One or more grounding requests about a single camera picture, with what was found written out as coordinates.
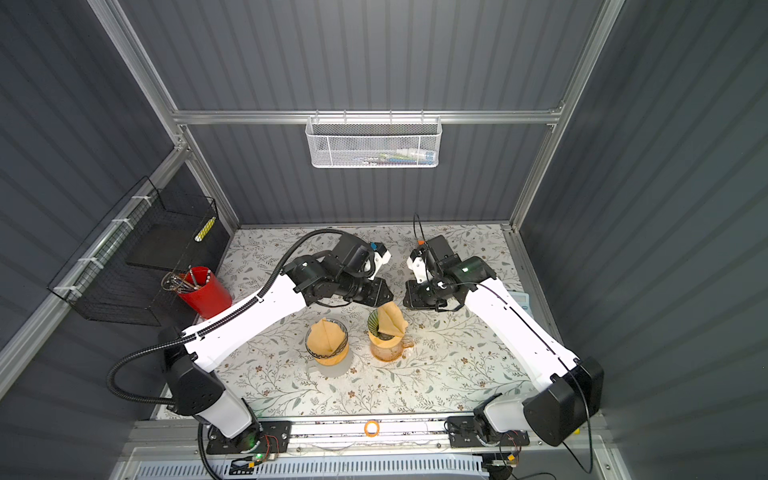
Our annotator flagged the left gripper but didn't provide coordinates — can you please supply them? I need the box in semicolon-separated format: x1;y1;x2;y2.
336;274;396;307

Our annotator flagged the green glass dripper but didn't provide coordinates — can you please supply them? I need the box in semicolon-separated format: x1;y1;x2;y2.
367;310;395;341

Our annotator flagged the orange glass pitcher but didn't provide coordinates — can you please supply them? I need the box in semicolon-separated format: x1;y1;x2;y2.
370;338;414;362

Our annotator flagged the single brown paper filter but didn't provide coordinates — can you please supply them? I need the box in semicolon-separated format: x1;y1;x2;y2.
305;317;349;360

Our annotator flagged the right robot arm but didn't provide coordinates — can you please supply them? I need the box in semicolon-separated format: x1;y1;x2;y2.
403;236;604;446

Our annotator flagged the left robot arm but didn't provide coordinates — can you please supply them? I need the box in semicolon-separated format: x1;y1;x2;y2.
106;228;393;447

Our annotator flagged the light blue calculator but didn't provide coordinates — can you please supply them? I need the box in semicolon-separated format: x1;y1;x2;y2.
509;291;532;316

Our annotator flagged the white frosted mug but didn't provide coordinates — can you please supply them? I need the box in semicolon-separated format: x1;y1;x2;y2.
317;358;352;378

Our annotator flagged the red ribbed utensil cup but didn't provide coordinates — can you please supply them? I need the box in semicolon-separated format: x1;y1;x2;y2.
179;266;233;320

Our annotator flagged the yellow highlighter in basket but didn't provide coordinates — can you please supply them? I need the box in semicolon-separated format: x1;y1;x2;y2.
194;216;217;243

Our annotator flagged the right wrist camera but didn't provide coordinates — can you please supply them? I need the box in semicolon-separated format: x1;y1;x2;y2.
406;248;429;284

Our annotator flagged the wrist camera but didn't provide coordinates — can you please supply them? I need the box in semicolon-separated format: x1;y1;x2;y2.
369;242;391;280
406;248;429;284

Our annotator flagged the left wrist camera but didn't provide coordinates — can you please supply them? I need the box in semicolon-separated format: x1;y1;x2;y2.
369;242;391;280

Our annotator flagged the white wire mesh basket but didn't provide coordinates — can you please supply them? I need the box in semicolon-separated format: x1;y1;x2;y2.
305;117;443;169

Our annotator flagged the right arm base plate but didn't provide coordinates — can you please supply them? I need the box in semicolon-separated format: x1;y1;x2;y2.
443;415;530;449

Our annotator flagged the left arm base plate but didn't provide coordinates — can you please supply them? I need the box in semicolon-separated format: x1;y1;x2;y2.
205;421;293;455

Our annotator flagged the black wire wall basket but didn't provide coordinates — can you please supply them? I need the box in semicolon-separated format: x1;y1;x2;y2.
48;182;228;328

